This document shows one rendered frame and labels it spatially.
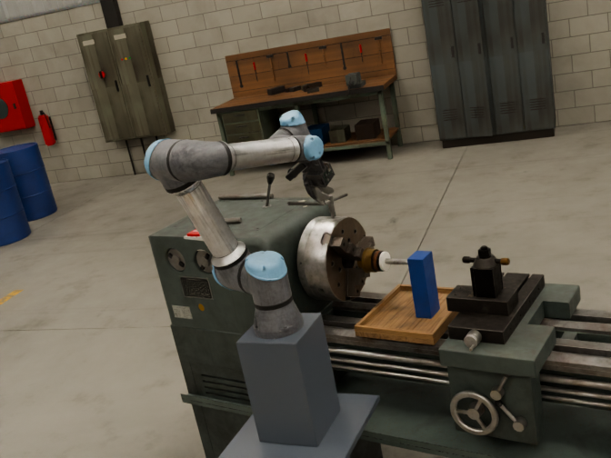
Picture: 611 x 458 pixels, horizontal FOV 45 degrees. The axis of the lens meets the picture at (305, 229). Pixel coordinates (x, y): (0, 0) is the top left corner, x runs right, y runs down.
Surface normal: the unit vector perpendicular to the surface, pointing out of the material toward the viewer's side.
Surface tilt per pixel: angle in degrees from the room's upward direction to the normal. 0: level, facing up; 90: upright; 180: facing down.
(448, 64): 90
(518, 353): 0
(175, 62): 90
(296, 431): 90
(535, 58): 90
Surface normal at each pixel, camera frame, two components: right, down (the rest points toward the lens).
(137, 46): -0.31, 0.35
